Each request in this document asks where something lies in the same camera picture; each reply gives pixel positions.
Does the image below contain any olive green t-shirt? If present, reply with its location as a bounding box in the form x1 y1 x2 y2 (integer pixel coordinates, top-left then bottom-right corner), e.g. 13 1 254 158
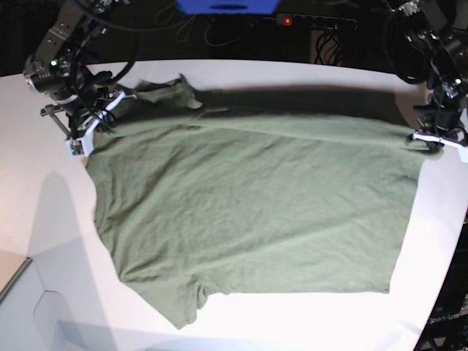
86 78 442 328

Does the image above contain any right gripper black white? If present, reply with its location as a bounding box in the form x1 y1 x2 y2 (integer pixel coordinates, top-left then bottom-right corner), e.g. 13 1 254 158
40 84 136 157

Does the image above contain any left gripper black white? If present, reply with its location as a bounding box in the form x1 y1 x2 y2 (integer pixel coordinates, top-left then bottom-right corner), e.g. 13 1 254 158
406 104 467 163

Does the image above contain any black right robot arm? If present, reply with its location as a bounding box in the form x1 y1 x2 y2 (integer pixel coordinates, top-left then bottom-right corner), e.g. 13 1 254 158
23 1 143 157

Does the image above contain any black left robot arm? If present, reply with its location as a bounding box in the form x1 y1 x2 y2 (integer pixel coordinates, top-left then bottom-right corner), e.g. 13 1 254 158
386 1 467 163

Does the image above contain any blue box at table back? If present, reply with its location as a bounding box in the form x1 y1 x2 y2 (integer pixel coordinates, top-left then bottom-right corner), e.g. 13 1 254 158
175 0 279 15

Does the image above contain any black power strip red light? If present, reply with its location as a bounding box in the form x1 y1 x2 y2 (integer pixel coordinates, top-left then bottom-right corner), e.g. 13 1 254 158
275 14 358 31

